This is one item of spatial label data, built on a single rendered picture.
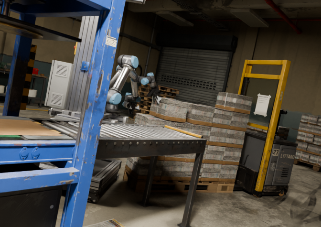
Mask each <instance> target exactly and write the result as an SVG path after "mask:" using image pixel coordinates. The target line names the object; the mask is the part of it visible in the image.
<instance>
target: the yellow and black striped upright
mask: <svg viewBox="0 0 321 227"><path fill-rule="evenodd" d="M36 49H37V46H36V45H34V44H31V50H30V56H29V61H28V66H27V72H26V78H25V83H24V89H23V94H22V100H21V107H20V110H26V105H27V100H28V95H29V90H30V84H31V78H32V71H33V66H34V60H35V55H36Z"/></svg>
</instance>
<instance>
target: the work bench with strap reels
mask: <svg viewBox="0 0 321 227"><path fill-rule="evenodd" d="M38 71H39V70H38V68H33V71H32V77H33V83H32V88H31V89H30V90H29V95H28V99H30V102H29V104H32V99H35V100H40V103H39V108H42V107H41V106H42V101H43V94H44V88H45V83H46V78H48V77H47V76H41V75H38ZM0 72H3V73H4V72H5V73H8V74H9V73H10V69H1V68H0ZM36 78H39V79H43V87H42V92H41V98H39V97H37V96H36V95H37V90H34V86H35V80H36ZM4 87H5V86H3V85H0V96H6V92H4ZM6 91H7V87H6Z"/></svg>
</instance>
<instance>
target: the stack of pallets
mask: <svg viewBox="0 0 321 227"><path fill-rule="evenodd" d="M158 87H159V90H160V92H159V93H161V92H163V94H161V95H159V96H161V97H163V98H166V97H169V98H170V99H174V97H176V94H179V91H180V90H177V89H173V88H169V87H164V86H158ZM143 88H146V90H143ZM164 89H166V90H164ZM150 90H151V87H150V85H149V84H148V87H146V85H143V84H141V86H139V89H138V93H139V97H144V99H143V98H141V101H143V103H142V102H141V101H140V102H137V106H139V109H141V110H135V109H134V111H133V115H134V118H133V119H135V117H136V116H135V115H136V113H142V114H149V113H150V107H151V103H152V100H151V99H152V96H150V97H147V96H146V95H147V94H148V93H149V91H150ZM172 90H175V92H172ZM142 92H143V93H144V95H143V94H141V93H142ZM169 93H170V94H172V95H171V96H169ZM141 105H143V106H144V107H141ZM137 106H136V107H137Z"/></svg>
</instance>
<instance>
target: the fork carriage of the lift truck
mask: <svg viewBox="0 0 321 227"><path fill-rule="evenodd" d="M256 175H257V171H256V170H254V169H251V168H249V167H247V166H244V165H242V164H240V163H239V165H238V170H237V173H236V178H235V182H234V183H235V184H238V185H240V186H242V187H243V189H244V190H246V191H248V192H253V188H254V184H255V179H256Z"/></svg>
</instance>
